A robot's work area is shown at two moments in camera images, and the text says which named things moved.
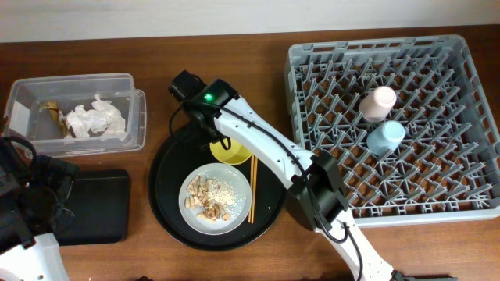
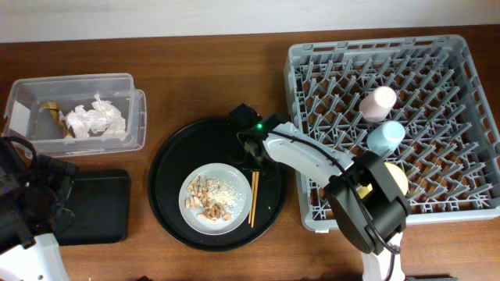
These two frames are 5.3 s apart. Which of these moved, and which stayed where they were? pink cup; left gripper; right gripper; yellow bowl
Moved: yellow bowl; right gripper
Stayed: left gripper; pink cup
